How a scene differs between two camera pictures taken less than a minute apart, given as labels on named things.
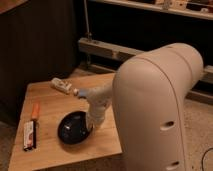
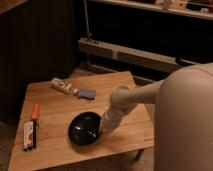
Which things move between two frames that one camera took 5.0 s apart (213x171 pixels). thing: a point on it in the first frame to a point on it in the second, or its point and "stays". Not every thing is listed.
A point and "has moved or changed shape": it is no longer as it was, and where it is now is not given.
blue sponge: (83, 92) stays
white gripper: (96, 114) to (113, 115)
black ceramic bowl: (73, 128) has moved or changed shape
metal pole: (88, 34) stays
